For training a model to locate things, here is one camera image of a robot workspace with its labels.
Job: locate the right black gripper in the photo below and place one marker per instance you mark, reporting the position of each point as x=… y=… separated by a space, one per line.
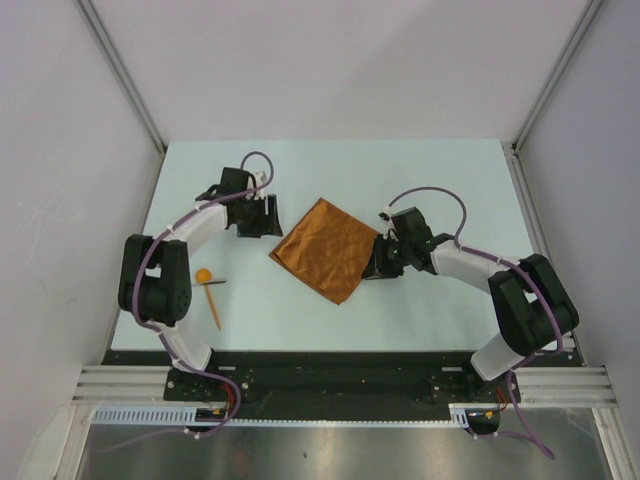
x=377 y=266

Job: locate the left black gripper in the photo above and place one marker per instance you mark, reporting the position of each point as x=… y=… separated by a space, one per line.
x=267 y=225

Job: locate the orange cloth napkin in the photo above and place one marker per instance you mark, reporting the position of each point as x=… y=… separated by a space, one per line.
x=327 y=250

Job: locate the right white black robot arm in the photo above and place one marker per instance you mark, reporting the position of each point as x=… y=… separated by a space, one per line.
x=532 y=308

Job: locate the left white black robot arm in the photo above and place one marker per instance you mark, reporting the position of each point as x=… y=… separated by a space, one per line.
x=155 y=283

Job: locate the orange wooden spoon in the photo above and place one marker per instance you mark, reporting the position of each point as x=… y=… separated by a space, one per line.
x=205 y=274

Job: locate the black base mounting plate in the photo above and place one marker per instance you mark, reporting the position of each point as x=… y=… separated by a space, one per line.
x=338 y=386

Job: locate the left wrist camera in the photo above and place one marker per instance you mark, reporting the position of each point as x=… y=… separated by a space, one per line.
x=259 y=179

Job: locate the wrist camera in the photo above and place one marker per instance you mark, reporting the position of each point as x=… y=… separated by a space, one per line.
x=385 y=216
x=259 y=179

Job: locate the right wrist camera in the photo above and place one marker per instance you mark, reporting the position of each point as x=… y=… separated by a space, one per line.
x=385 y=216

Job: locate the right aluminium frame rail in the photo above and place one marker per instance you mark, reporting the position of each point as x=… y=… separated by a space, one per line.
x=611 y=434

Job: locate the white slotted cable duct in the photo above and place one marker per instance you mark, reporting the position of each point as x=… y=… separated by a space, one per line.
x=192 y=417

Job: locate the left aluminium frame post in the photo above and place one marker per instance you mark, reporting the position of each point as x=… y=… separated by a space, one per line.
x=116 y=64

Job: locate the aluminium frame post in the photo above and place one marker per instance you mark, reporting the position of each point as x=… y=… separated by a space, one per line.
x=578 y=34
x=116 y=64

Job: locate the right aluminium frame post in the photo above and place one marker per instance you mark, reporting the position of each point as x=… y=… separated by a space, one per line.
x=578 y=34

